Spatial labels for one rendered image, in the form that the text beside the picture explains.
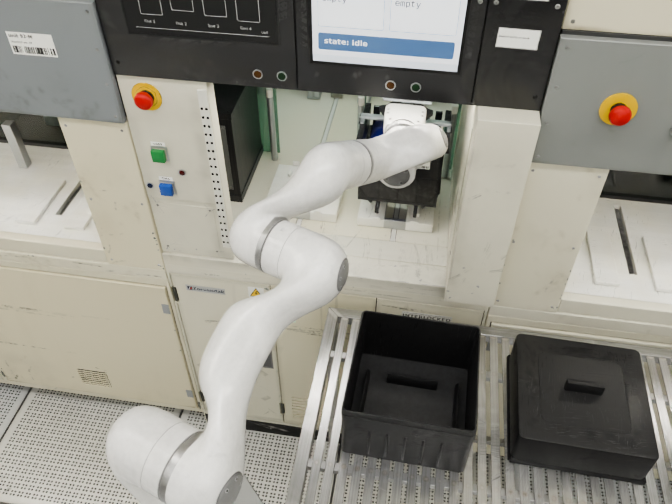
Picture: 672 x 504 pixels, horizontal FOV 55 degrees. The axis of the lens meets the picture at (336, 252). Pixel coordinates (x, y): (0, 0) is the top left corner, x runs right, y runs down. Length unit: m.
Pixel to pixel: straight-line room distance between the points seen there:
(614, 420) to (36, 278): 1.59
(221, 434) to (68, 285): 1.11
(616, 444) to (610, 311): 0.39
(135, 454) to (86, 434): 1.49
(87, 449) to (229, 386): 1.52
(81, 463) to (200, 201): 1.21
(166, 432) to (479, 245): 0.80
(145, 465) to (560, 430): 0.86
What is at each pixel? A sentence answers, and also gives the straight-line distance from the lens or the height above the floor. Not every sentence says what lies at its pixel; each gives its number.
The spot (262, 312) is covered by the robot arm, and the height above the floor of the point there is 1.28.
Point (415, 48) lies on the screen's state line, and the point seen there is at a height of 1.51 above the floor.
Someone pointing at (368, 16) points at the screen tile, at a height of 1.57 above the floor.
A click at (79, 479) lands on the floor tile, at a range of 2.47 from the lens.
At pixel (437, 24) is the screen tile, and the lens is 1.25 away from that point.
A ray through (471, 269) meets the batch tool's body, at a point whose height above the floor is 0.99.
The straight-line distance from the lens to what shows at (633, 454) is 1.51.
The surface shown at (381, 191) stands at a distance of 1.71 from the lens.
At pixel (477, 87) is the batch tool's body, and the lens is 1.31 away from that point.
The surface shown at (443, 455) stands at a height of 0.82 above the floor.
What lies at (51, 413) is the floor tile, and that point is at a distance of 2.65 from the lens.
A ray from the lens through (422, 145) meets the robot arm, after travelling 1.34.
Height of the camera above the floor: 2.08
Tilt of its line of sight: 44 degrees down
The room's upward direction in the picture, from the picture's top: straight up
